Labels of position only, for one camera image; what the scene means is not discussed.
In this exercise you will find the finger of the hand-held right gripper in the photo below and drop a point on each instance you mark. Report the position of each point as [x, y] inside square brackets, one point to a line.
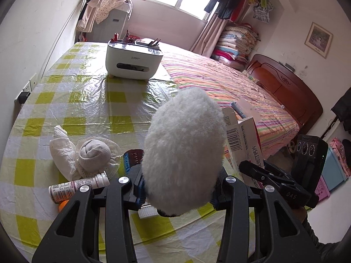
[279, 171]
[257, 174]

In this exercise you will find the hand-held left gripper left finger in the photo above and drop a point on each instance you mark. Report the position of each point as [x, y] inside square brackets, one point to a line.
[141, 194]

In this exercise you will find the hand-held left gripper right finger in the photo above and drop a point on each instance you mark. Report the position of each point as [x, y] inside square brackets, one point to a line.
[216, 198]

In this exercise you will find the white medicine box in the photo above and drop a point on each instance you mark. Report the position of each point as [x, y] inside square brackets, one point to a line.
[241, 137]

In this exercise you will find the white fluffy plush toy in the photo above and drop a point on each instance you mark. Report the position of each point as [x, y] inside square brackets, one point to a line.
[186, 148]

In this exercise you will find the grey sock ball lace trim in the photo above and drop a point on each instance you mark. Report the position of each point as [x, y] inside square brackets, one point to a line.
[94, 152]

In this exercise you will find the white sock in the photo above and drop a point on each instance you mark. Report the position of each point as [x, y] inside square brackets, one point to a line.
[61, 149]

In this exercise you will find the person's right forearm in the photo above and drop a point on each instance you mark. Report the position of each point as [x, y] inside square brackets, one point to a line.
[320, 241]

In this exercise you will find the white ribbed cap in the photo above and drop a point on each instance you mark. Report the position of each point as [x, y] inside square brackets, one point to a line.
[146, 212]

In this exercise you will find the pink blue storage box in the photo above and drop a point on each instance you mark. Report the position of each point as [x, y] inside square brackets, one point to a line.
[333, 169]

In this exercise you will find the black hanging jacket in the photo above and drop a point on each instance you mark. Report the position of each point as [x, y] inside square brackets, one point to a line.
[342, 109]

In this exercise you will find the white medicine bottle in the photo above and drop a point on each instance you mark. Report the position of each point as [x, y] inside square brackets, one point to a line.
[71, 187]

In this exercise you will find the brown wooden headboard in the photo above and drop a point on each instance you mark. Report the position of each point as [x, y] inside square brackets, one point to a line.
[288, 93]

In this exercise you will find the small orange object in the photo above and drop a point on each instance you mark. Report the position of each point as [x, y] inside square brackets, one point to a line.
[63, 206]

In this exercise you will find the floral pillow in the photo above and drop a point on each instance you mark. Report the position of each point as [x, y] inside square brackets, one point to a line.
[251, 76]

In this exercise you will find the bed with striped sheet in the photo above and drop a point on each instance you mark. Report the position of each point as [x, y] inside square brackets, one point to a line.
[219, 82]

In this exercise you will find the small grey object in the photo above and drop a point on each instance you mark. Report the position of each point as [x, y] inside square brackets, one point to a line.
[289, 67]

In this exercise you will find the yellow checkered plastic tablecloth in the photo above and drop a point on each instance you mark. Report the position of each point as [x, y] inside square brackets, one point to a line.
[82, 96]

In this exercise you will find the stack of folded quilts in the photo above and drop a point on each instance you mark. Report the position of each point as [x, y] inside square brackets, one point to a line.
[235, 46]

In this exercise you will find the white tissue box organizer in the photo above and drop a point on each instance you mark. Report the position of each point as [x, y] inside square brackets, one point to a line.
[131, 57]

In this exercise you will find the black charger plug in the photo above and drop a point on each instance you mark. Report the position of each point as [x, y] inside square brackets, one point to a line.
[22, 97]

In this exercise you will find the floral hanging garment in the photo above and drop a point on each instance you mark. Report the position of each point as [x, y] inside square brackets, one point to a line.
[263, 8]

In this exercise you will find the white floor appliance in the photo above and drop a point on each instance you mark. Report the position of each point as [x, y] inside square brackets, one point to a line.
[109, 27]

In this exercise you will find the white dotted cloth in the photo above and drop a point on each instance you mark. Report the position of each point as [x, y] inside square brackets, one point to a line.
[112, 4]

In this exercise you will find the framed wall picture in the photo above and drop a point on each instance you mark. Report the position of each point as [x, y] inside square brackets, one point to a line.
[318, 39]

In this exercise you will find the black plug in wall socket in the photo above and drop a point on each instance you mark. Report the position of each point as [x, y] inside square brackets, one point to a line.
[30, 82]

